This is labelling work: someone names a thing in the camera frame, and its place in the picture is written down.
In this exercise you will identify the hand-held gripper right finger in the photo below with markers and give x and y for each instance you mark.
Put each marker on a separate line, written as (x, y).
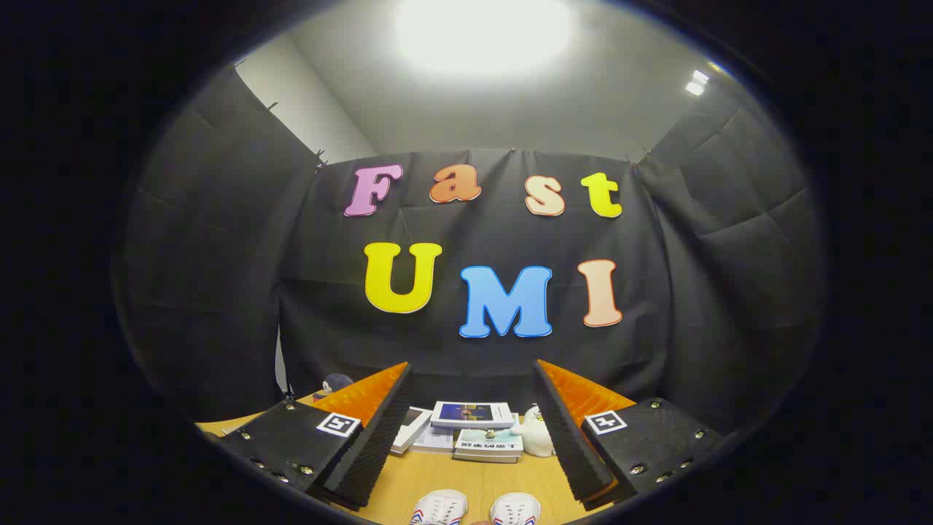
(576, 445)

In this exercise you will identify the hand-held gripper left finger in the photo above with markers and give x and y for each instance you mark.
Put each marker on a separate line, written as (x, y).
(372, 445)

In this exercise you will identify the white canvas shoe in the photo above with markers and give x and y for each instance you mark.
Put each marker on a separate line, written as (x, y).
(439, 508)
(516, 509)

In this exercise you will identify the white duck plush toy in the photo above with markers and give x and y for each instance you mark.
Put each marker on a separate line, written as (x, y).
(538, 436)

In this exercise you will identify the white book with portrait cover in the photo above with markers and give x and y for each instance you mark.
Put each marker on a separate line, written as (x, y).
(410, 430)

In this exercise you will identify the thin white printed booklet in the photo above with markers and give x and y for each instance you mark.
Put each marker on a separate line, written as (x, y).
(436, 440)

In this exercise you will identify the penguin plush toy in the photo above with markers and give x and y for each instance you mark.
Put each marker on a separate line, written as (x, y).
(337, 382)

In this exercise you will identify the book with pale teal cover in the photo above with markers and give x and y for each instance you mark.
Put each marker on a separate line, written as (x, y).
(488, 441)

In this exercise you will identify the plain thick grey book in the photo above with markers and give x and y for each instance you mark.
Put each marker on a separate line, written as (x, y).
(485, 459)

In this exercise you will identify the book with blue photo cover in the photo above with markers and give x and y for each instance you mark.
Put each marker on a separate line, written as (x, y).
(471, 414)

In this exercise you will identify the small ceiling spotlight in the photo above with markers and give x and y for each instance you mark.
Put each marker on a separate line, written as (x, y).
(696, 82)

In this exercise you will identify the large round ceiling light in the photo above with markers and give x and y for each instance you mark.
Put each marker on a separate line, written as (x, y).
(482, 33)

